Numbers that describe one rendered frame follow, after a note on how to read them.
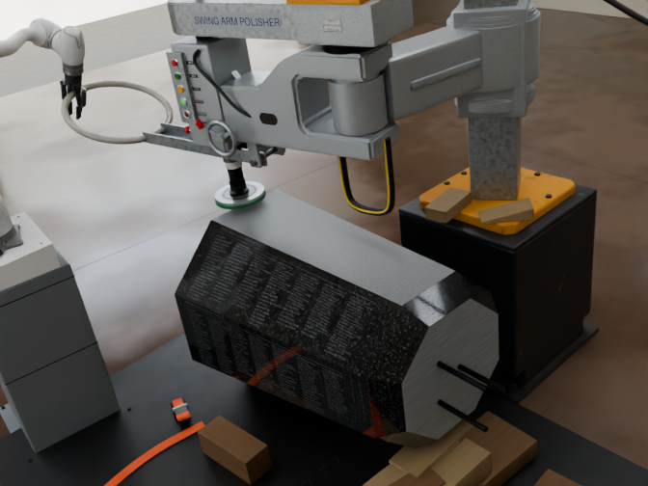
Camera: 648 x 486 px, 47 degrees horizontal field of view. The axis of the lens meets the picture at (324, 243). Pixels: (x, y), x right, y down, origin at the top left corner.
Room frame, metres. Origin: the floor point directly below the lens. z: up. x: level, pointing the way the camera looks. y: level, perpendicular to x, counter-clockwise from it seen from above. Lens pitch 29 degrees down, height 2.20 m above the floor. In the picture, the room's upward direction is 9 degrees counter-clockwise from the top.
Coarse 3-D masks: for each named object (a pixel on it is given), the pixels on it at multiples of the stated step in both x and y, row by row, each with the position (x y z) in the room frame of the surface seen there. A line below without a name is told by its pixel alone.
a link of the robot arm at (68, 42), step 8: (56, 32) 3.34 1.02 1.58; (64, 32) 3.27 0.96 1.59; (72, 32) 3.28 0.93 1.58; (80, 32) 3.30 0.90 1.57; (56, 40) 3.30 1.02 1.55; (64, 40) 3.27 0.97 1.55; (72, 40) 3.26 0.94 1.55; (80, 40) 3.29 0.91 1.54; (56, 48) 3.30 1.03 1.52; (64, 48) 3.27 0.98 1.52; (72, 48) 3.26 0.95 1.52; (80, 48) 3.28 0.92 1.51; (64, 56) 3.28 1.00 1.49; (72, 56) 3.27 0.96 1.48; (80, 56) 3.29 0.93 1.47; (72, 64) 3.29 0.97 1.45; (80, 64) 3.31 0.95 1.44
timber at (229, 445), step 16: (208, 432) 2.29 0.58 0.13; (224, 432) 2.28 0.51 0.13; (240, 432) 2.26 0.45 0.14; (208, 448) 2.27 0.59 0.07; (224, 448) 2.19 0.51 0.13; (240, 448) 2.17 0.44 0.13; (256, 448) 2.16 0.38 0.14; (224, 464) 2.20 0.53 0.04; (240, 464) 2.11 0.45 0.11; (256, 464) 2.12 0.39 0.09
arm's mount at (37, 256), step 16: (32, 224) 2.84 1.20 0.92; (32, 240) 2.70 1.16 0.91; (48, 240) 2.67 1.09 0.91; (0, 256) 2.61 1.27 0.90; (16, 256) 2.59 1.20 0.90; (32, 256) 2.60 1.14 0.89; (48, 256) 2.63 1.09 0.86; (0, 272) 2.53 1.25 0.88; (16, 272) 2.56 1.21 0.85; (32, 272) 2.59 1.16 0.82; (0, 288) 2.52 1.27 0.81
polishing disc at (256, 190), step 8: (248, 184) 2.94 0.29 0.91; (256, 184) 2.93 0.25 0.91; (216, 192) 2.91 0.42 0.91; (224, 192) 2.90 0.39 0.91; (256, 192) 2.85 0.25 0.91; (216, 200) 2.83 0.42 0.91; (224, 200) 2.82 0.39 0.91; (232, 200) 2.81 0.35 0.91; (240, 200) 2.80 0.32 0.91; (248, 200) 2.78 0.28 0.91
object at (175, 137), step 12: (144, 132) 3.11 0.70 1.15; (168, 132) 3.18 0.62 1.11; (180, 132) 3.12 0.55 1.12; (156, 144) 3.07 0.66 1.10; (168, 144) 3.02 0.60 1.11; (180, 144) 2.97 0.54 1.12; (192, 144) 2.93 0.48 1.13; (216, 156) 2.85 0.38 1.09; (240, 156) 2.76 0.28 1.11; (264, 156) 2.68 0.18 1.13
